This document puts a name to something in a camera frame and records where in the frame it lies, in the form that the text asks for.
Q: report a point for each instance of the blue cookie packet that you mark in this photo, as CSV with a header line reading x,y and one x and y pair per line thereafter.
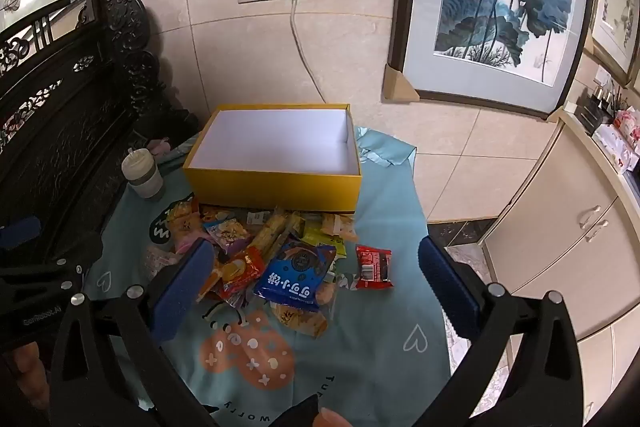
x,y
292,274

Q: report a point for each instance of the dark carved wooden furniture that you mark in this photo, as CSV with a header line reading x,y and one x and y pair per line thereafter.
x,y
60,132

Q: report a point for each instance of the pink snack packet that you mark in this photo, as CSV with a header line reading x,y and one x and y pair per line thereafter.
x,y
157,259

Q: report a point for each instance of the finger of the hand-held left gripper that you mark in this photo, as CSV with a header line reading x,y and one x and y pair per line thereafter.
x,y
20,231
70,257

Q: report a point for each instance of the framed pale flower painting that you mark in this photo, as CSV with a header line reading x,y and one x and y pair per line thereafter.
x,y
617,7

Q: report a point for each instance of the white lidded cup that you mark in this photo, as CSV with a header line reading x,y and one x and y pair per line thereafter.
x,y
145,179

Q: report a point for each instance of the yellow cardboard box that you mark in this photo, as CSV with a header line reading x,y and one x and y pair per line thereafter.
x,y
270,192

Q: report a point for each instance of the pink floral box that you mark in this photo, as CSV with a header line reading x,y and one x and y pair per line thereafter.
x,y
622,142

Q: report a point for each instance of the purple popcorn packet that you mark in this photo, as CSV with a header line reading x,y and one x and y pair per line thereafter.
x,y
227,232

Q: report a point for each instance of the black desk organiser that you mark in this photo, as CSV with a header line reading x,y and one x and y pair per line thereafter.
x,y
595,109

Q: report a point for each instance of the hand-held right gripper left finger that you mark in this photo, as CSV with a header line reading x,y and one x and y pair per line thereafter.
x,y
185,287

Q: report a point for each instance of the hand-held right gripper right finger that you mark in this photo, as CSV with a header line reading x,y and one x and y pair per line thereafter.
x,y
447,287

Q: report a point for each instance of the small pink object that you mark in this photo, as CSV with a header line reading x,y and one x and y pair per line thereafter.
x,y
162,146

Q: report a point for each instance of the cardboard corner protector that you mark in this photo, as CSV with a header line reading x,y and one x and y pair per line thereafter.
x,y
399,86

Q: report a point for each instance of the beige cabinet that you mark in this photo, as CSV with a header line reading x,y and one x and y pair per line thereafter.
x,y
550,232

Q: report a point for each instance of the clear stick packet yellow label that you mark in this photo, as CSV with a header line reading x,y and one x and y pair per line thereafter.
x,y
275,232

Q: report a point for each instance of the red yellow cracker packet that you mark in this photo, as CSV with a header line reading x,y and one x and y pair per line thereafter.
x,y
182,213

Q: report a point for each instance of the red orange snack packet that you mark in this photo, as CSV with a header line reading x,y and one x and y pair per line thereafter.
x,y
240,274

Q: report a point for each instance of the red chocolate cake packet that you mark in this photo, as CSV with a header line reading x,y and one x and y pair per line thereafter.
x,y
374,268

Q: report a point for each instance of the person's left hand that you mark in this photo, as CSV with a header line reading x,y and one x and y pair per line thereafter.
x,y
27,359

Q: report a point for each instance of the person's right hand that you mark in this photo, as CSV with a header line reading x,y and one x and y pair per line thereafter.
x,y
332,418

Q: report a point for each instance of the framed lotus painting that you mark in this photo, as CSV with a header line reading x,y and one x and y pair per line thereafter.
x,y
500,7

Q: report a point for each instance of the teal printed cloth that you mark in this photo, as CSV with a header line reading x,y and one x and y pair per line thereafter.
x,y
380,322

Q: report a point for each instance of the yellow clear cracker packet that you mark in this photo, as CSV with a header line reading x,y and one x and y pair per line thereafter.
x,y
297,319

